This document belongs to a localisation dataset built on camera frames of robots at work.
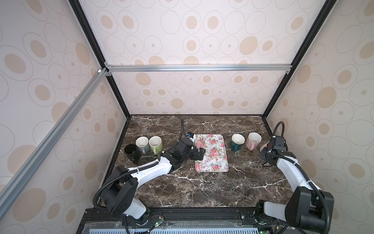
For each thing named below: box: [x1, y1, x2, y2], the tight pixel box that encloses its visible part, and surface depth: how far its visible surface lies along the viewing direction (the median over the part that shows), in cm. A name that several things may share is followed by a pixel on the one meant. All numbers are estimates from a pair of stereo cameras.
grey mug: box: [135, 136, 150, 155], surface depth 94 cm
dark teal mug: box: [230, 133, 246, 152], surface depth 94 cm
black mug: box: [124, 143, 141, 165], surface depth 91 cm
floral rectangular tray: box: [194, 134, 229, 173], surface depth 99 cm
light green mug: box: [148, 135, 164, 156], surface depth 94 cm
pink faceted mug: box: [245, 131, 263, 151], surface depth 94 cm
